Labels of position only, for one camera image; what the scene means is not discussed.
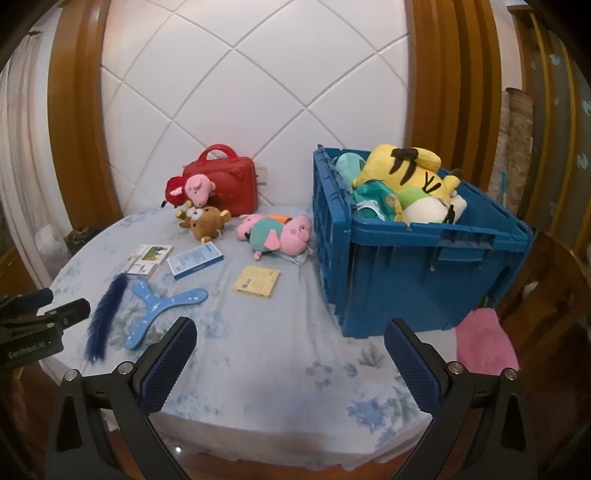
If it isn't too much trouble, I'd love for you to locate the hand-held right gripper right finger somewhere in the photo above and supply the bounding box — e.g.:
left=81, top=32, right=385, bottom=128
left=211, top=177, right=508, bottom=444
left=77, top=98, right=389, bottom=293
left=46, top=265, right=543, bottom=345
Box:
left=384, top=318, right=541, bottom=480

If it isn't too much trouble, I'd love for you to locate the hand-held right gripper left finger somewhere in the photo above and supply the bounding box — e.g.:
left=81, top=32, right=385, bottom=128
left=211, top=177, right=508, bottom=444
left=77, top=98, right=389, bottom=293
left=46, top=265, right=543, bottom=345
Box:
left=46, top=316, right=198, bottom=480

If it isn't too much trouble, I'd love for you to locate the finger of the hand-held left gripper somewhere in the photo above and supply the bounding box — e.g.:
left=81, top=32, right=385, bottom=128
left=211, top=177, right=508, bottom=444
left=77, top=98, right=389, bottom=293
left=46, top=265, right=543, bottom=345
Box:
left=32, top=298, right=90, bottom=331
left=0, top=288, right=54, bottom=315

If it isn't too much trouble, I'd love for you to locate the blue plastic crate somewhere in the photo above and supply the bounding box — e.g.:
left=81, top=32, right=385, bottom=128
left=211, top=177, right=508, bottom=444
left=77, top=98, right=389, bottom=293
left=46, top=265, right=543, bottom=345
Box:
left=312, top=144, right=535, bottom=340

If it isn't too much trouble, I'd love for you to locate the white card box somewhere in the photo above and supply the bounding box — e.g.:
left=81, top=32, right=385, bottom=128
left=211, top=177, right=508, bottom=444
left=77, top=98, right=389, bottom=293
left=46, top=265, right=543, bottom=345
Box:
left=126, top=244, right=175, bottom=277

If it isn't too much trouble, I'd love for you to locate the blue cartoon picture box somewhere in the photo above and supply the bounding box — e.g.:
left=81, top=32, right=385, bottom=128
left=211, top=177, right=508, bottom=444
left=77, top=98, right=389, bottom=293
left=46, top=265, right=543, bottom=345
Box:
left=167, top=242, right=225, bottom=280

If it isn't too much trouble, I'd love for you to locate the dark blue feather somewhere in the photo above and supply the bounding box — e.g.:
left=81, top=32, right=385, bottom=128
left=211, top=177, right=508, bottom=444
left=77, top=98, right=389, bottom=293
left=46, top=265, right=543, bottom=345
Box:
left=84, top=273, right=127, bottom=363

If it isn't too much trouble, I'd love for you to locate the white plastic bag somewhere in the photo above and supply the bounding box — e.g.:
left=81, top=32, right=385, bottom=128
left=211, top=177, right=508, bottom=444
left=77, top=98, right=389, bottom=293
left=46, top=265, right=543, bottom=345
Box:
left=34, top=224, right=70, bottom=257

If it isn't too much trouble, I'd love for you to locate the blue boomerang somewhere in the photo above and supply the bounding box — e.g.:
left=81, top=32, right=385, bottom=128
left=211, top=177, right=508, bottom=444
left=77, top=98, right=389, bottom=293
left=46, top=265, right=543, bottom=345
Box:
left=123, top=278, right=209, bottom=350

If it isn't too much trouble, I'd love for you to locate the pink towel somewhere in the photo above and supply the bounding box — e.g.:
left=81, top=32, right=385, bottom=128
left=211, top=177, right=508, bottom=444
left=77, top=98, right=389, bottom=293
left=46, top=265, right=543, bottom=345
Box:
left=456, top=308, right=520, bottom=376

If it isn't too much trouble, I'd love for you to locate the dark olive bag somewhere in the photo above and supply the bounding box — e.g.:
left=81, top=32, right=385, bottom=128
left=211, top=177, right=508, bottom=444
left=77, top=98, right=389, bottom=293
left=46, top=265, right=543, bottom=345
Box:
left=65, top=226, right=98, bottom=252

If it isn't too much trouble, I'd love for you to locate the yellow flat packet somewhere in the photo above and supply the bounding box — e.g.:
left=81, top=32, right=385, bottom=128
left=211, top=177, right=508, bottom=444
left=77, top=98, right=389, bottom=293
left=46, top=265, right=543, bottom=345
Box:
left=233, top=265, right=281, bottom=300

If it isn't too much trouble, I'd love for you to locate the white curtain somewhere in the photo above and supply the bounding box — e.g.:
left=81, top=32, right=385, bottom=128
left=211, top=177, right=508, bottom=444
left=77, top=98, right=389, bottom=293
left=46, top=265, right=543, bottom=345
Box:
left=0, top=37, right=70, bottom=278

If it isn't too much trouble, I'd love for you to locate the brown bear plush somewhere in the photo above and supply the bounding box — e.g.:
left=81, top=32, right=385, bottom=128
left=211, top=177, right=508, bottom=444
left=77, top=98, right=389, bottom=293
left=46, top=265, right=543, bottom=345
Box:
left=174, top=202, right=232, bottom=243

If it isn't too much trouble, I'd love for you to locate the brown wooden furniture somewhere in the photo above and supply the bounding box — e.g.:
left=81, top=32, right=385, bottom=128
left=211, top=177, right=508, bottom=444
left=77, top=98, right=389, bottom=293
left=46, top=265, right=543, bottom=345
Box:
left=501, top=231, right=591, bottom=480

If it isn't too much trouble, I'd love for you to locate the green and white plush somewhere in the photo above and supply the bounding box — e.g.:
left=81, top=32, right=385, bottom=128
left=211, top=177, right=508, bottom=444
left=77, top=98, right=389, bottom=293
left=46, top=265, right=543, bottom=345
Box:
left=397, top=187, right=467, bottom=225

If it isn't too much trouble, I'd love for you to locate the small pig plush red dress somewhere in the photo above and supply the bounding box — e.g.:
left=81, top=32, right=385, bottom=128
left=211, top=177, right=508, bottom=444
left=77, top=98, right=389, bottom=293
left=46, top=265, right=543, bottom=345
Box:
left=161, top=174, right=218, bottom=208

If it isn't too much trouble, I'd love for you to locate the teal plush toy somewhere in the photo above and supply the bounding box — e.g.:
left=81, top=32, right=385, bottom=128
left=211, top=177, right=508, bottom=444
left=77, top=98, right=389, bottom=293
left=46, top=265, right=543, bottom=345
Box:
left=353, top=181, right=400, bottom=221

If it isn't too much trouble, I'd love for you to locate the red handbag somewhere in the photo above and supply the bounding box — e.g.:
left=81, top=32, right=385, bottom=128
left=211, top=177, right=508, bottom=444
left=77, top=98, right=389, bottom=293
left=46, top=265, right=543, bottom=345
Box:
left=182, top=144, right=258, bottom=217

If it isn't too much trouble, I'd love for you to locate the yellow tiger plush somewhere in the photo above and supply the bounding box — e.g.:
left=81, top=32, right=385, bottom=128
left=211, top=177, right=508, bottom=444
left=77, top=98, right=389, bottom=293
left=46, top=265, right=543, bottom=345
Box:
left=355, top=144, right=462, bottom=204

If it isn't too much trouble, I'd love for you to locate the mint green plush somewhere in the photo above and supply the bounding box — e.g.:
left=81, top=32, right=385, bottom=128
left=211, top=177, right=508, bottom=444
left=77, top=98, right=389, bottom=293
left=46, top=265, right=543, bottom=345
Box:
left=335, top=152, right=370, bottom=188

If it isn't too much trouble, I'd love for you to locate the rolled beige mat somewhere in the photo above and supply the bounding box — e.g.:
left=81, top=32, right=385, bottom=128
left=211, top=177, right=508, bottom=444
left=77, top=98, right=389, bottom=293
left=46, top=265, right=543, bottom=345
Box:
left=489, top=87, right=536, bottom=217

